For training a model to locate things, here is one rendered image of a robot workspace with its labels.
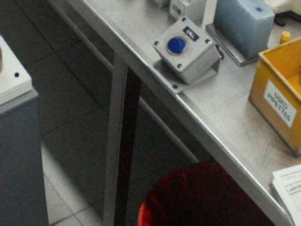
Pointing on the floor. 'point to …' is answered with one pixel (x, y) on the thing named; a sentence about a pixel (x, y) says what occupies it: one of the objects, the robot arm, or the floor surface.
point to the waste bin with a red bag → (199, 200)
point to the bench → (179, 102)
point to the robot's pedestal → (21, 163)
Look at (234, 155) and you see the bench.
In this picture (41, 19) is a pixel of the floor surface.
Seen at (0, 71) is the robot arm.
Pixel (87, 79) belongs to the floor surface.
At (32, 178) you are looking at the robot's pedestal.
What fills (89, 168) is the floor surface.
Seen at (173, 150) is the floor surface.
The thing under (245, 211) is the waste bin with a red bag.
